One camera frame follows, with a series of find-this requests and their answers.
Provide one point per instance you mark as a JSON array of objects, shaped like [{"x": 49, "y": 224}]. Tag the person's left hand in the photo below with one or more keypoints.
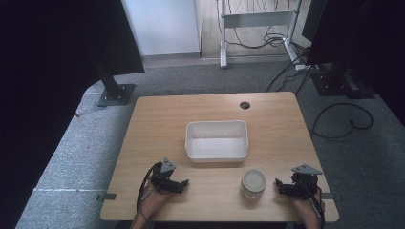
[{"x": 153, "y": 200}]

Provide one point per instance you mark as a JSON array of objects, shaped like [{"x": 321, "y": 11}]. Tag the black curtain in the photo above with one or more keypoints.
[
  {"x": 47, "y": 79},
  {"x": 369, "y": 41}
]

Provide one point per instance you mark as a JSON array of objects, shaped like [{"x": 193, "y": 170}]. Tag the white desk frame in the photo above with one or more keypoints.
[{"x": 258, "y": 19}]

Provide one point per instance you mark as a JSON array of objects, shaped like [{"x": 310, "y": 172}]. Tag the black metal stand with base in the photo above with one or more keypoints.
[{"x": 116, "y": 93}]

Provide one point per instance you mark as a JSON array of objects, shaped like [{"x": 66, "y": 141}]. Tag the dark monitor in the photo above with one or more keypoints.
[{"x": 313, "y": 19}]

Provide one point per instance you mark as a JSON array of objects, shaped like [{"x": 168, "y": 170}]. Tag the grey table bracket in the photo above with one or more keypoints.
[{"x": 106, "y": 197}]

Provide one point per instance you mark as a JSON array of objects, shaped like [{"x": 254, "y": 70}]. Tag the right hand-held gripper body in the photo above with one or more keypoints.
[{"x": 305, "y": 183}]

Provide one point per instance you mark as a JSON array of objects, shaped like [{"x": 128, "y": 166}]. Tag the white power strip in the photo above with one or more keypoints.
[{"x": 302, "y": 67}]

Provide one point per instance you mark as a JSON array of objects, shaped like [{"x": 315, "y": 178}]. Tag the white plastic bin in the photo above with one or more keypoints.
[{"x": 216, "y": 149}]

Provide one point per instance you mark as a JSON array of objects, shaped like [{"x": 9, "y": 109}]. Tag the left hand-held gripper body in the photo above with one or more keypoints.
[{"x": 162, "y": 178}]

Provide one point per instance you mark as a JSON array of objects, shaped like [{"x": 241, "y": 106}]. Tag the dark round table grommet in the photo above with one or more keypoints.
[{"x": 245, "y": 105}]

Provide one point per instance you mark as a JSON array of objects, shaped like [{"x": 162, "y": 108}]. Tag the black stand base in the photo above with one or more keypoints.
[{"x": 337, "y": 86}]

